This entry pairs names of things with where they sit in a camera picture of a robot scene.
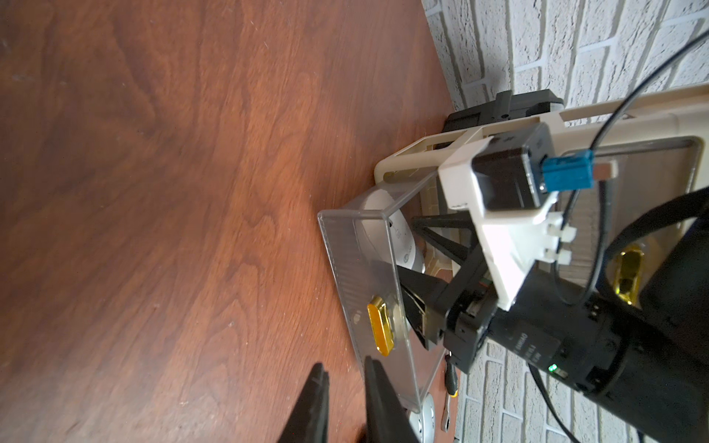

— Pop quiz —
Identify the black plastic toolbox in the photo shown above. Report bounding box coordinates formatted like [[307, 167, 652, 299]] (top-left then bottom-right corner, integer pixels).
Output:
[[443, 89, 565, 132]]

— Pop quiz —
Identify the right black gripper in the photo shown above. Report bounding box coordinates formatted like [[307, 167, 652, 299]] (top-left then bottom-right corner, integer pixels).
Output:
[[397, 212, 524, 374]]

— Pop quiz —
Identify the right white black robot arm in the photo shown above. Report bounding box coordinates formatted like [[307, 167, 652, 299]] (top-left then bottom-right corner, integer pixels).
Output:
[[398, 189, 708, 442]]

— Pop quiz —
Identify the beige drawer organizer cabinet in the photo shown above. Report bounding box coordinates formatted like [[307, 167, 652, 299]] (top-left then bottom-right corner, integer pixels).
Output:
[[374, 82, 709, 311]]

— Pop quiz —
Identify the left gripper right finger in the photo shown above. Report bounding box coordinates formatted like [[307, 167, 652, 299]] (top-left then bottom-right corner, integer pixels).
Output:
[[364, 356, 418, 443]]

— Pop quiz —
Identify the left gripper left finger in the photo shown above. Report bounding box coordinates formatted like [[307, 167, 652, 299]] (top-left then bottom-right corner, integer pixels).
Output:
[[277, 363, 330, 443]]

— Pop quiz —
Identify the clear bottom drawer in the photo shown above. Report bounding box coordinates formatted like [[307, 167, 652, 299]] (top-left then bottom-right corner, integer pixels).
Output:
[[318, 168, 443, 412]]

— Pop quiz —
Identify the silver combination wrench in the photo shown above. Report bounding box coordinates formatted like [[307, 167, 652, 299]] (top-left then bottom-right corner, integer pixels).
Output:
[[441, 394, 452, 433]]

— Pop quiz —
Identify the white computer mouse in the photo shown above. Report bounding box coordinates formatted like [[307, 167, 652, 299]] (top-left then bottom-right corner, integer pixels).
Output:
[[356, 210, 426, 272]]

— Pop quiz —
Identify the black yellow screwdriver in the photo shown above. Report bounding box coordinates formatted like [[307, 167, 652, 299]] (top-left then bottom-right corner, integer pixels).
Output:
[[444, 353, 459, 398]]

